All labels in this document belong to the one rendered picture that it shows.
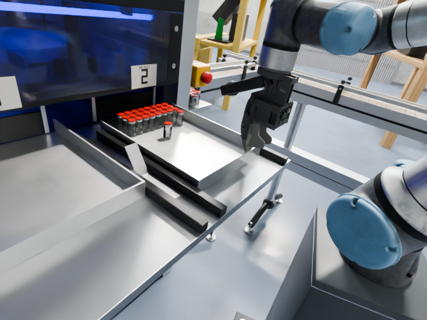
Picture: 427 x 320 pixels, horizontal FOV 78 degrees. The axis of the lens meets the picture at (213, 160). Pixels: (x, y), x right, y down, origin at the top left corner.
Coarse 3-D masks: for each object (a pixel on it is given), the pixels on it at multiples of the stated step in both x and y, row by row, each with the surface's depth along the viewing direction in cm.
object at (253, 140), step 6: (252, 126) 61; (258, 126) 60; (252, 132) 62; (258, 132) 61; (252, 138) 63; (258, 138) 62; (246, 144) 64; (252, 144) 63; (258, 144) 62; (264, 144) 61; (246, 150) 66
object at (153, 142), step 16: (192, 112) 82; (112, 128) 66; (160, 128) 77; (176, 128) 78; (192, 128) 80; (208, 128) 80; (224, 128) 77; (128, 144) 64; (144, 144) 68; (160, 144) 69; (176, 144) 70; (192, 144) 72; (208, 144) 73; (224, 144) 74; (240, 144) 75; (160, 160) 58; (176, 160) 63; (192, 160) 65; (208, 160) 66; (224, 160) 67; (240, 160) 64; (192, 176) 53; (208, 176) 55; (224, 176) 61
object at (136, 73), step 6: (132, 66) 67; (138, 66) 68; (144, 66) 70; (150, 66) 71; (156, 66) 73; (132, 72) 68; (138, 72) 69; (144, 72) 71; (150, 72) 72; (132, 78) 68; (138, 78) 70; (144, 78) 72; (150, 78) 73; (132, 84) 69; (138, 84) 71; (144, 84) 72; (150, 84) 74
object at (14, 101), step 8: (0, 80) 47; (8, 80) 48; (0, 88) 47; (8, 88) 48; (16, 88) 49; (0, 96) 48; (8, 96) 49; (16, 96) 50; (8, 104) 49; (16, 104) 50
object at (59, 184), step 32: (64, 128) 63; (0, 160) 54; (32, 160) 55; (64, 160) 57; (96, 160) 58; (0, 192) 46; (32, 192) 47; (64, 192) 48; (96, 192) 50; (128, 192) 47; (0, 224) 40; (32, 224) 41; (64, 224) 39; (0, 256) 33; (32, 256) 37
